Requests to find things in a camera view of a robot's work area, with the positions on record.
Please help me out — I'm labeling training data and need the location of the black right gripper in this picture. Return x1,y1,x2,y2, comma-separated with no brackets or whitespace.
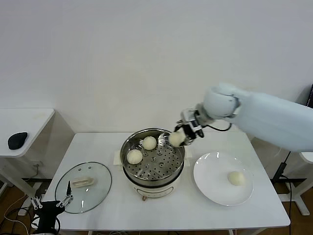
174,121,205,147

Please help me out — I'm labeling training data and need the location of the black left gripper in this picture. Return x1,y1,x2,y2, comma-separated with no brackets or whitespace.
29,180,74,235

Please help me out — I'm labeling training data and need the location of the white steamed baozi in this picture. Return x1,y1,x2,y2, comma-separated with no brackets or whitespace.
142,136,157,150
126,149,143,165
169,131,186,147
227,171,246,187

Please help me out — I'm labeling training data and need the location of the glass lid with cream handle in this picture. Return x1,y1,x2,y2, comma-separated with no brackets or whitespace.
55,161,112,214

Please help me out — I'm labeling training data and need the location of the perforated steel steamer basket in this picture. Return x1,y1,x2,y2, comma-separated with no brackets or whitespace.
121,127,186,187

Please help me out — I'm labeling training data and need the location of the white round plate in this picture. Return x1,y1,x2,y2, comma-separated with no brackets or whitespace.
193,152,254,206

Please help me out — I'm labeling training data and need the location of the cream electric cooking pot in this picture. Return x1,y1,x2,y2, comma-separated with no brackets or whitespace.
113,144,193,201

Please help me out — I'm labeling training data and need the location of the black computer mouse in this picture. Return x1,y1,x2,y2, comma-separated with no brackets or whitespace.
8,132,29,150

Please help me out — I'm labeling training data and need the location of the white side desk with mouse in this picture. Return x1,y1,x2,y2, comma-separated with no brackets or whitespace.
0,108,75,204

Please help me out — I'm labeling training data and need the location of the white side desk with laptop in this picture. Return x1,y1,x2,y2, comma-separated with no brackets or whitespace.
250,136,313,216

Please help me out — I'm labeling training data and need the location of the black laptop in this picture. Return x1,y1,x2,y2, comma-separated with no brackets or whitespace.
303,83,313,108

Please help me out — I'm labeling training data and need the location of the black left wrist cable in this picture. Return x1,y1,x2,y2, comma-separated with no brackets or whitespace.
31,212,62,233

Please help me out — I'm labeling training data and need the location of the thin black floor cable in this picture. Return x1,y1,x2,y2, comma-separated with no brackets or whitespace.
3,205,35,221

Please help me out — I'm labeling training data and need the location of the thin white floor cable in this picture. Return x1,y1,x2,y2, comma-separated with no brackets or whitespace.
3,193,27,225

